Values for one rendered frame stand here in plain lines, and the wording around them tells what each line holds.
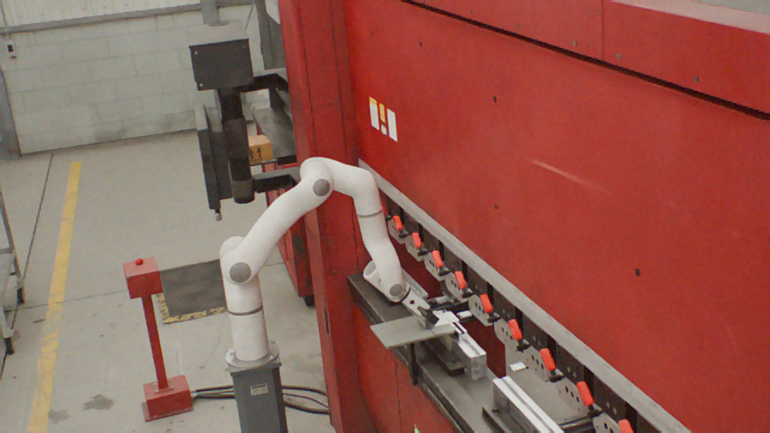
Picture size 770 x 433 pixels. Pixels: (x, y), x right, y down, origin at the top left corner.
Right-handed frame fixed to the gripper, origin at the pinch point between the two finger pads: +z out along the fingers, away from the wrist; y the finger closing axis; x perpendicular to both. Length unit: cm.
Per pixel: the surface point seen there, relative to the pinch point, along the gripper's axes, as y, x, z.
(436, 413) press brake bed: -19.6, 24.2, 16.0
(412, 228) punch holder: 20.7, -19.7, -18.5
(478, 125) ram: -46, -56, -60
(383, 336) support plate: -2.2, 16.0, -10.7
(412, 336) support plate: -7.1, 9.2, -4.8
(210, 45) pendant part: 100, -22, -101
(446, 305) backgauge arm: 40.9, -4.5, 28.2
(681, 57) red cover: -149, -79, -89
